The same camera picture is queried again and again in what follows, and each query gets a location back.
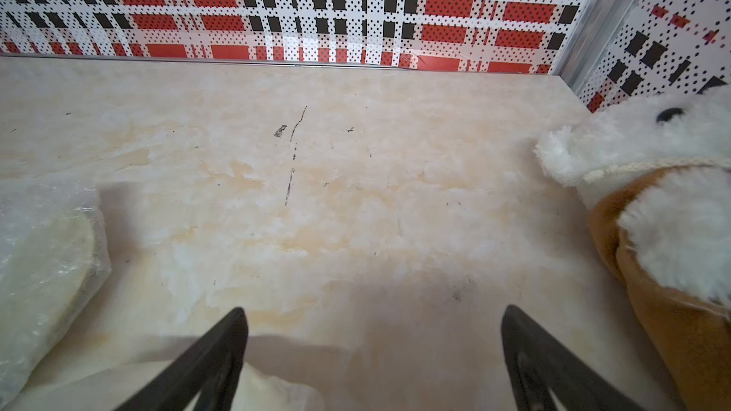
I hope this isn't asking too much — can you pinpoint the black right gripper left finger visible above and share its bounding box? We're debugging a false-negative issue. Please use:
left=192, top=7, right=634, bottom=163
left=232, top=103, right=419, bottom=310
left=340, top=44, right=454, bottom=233
left=118, top=307, right=249, bottom=410

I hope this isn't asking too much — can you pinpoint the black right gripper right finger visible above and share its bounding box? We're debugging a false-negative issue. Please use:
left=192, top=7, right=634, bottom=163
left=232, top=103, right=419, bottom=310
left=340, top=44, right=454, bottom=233
left=501, top=304, right=643, bottom=411

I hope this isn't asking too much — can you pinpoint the clear bubble wrap sheet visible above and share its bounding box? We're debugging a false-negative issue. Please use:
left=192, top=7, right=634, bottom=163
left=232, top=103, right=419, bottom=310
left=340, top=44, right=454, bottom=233
left=1, top=182, right=112, bottom=406

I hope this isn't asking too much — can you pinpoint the white teddy bear brown shirt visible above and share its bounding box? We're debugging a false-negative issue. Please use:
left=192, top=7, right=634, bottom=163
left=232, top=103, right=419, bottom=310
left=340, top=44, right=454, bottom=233
left=535, top=85, right=730, bottom=410

